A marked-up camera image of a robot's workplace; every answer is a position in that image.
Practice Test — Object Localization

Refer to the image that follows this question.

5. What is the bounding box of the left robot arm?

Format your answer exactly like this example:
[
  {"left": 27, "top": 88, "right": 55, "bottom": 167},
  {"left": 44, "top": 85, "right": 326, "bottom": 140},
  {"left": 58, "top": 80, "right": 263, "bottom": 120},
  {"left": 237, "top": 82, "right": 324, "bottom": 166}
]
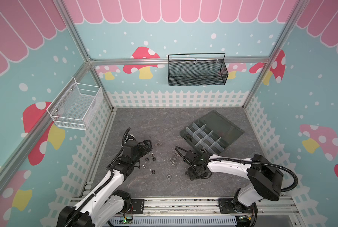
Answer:
[{"left": 56, "top": 132, "right": 152, "bottom": 227}]

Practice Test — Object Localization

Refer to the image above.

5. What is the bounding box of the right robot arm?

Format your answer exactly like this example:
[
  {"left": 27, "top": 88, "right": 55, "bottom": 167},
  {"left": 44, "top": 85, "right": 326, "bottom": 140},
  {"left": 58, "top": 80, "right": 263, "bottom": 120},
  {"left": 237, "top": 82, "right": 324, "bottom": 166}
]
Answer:
[{"left": 176, "top": 147, "right": 298, "bottom": 214}]

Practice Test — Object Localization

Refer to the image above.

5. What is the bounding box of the clear compartment organizer box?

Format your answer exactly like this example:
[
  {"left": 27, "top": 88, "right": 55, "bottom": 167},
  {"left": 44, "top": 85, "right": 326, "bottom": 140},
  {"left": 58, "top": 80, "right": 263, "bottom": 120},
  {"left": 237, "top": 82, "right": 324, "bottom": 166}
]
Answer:
[{"left": 180, "top": 110, "right": 244, "bottom": 155}]

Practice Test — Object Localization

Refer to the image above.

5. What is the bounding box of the aluminium mounting rail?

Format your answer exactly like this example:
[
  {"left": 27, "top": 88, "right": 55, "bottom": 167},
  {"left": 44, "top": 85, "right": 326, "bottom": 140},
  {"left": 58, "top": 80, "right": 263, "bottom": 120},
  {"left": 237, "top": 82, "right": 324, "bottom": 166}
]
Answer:
[{"left": 134, "top": 196, "right": 299, "bottom": 216}]

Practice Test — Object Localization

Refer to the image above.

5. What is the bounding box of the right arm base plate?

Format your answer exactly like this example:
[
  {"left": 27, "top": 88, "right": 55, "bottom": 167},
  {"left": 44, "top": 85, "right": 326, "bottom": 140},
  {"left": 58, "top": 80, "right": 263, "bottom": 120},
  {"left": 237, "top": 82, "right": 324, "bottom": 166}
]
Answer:
[{"left": 218, "top": 198, "right": 258, "bottom": 215}]

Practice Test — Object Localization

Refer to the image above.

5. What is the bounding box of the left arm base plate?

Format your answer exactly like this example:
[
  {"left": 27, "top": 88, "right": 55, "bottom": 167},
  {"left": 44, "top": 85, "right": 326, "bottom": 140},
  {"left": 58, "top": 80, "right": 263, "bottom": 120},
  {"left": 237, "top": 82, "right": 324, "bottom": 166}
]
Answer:
[{"left": 121, "top": 199, "right": 145, "bottom": 215}]

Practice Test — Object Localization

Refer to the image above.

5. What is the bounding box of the grey slotted cable duct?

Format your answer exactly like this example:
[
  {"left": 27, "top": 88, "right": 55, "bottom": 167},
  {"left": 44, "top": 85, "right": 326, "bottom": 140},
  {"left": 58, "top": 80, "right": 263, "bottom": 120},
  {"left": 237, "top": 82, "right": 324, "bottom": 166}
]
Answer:
[{"left": 110, "top": 216, "right": 237, "bottom": 227}]

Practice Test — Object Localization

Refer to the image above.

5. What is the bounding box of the white wire mesh basket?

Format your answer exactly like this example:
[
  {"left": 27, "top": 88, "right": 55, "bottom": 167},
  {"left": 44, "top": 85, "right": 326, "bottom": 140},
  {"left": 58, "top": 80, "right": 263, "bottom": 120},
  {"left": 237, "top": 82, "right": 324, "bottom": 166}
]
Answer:
[{"left": 47, "top": 78, "right": 104, "bottom": 131}]

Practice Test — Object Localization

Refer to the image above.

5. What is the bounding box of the black wire mesh basket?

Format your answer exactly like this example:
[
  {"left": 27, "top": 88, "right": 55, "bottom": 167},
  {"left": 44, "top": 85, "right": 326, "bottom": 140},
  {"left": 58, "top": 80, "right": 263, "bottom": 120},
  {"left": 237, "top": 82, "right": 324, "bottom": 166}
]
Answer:
[{"left": 168, "top": 53, "right": 229, "bottom": 87}]

